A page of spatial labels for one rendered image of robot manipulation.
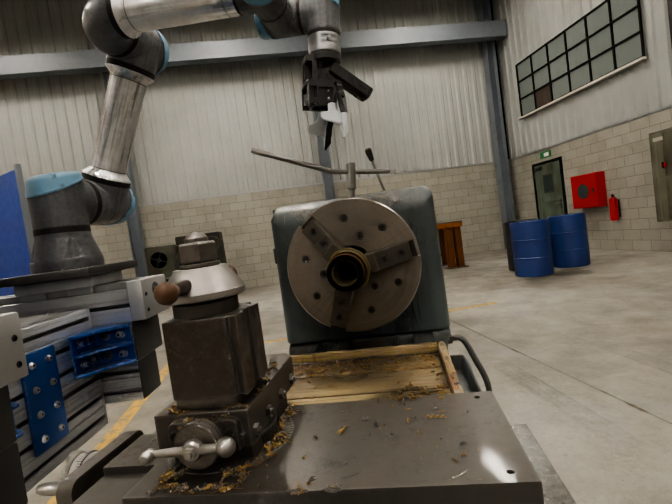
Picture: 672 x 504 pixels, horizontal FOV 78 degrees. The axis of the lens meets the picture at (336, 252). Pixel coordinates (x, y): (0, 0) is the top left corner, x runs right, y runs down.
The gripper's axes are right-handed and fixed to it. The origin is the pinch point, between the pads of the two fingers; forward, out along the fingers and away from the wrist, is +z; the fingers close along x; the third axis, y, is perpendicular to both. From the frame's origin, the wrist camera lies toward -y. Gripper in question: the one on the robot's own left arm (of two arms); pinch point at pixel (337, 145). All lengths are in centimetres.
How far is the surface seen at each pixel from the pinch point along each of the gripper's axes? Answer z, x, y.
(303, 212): 15.0, -17.4, 4.8
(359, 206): 14.7, 4.9, -3.3
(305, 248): 23.9, -0.8, 8.5
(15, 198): -23, -454, 229
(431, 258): 28.5, -1.7, -25.4
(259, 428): 37, 58, 27
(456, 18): -523, -919, -651
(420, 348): 45.2, 18.0, -10.9
